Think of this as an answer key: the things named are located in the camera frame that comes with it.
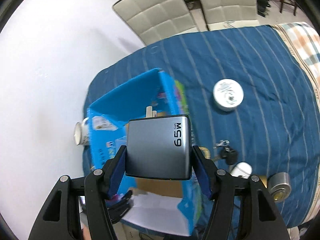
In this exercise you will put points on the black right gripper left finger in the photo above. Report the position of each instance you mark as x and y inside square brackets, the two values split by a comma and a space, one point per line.
[59, 217]

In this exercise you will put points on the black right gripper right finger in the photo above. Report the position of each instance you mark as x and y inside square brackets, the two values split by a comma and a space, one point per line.
[259, 218]

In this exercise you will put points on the blue milk cardboard box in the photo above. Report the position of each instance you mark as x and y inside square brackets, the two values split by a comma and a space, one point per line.
[166, 206]

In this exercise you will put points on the silver tape roll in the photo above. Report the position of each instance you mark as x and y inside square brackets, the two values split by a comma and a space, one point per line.
[279, 186]

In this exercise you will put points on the grey 65W power adapter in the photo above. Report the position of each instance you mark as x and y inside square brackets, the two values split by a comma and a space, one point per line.
[159, 148]

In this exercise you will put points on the white round tin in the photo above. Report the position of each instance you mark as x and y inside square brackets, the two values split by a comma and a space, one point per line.
[228, 94]

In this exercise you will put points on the black key fob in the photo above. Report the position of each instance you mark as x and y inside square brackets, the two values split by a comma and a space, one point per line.
[228, 154]

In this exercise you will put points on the white enamel tea mug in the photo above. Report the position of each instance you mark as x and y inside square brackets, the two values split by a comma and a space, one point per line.
[81, 133]

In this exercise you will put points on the blue striped printed cloth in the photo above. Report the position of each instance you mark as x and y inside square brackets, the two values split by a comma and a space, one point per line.
[165, 54]

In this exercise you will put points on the beige quilted chair right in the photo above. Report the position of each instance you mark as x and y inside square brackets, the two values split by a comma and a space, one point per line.
[224, 14]

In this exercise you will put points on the beige quilted chair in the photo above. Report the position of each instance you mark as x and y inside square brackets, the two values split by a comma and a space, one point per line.
[224, 14]
[155, 20]

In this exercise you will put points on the beige quilted chair left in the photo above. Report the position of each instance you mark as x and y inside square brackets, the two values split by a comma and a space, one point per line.
[155, 20]

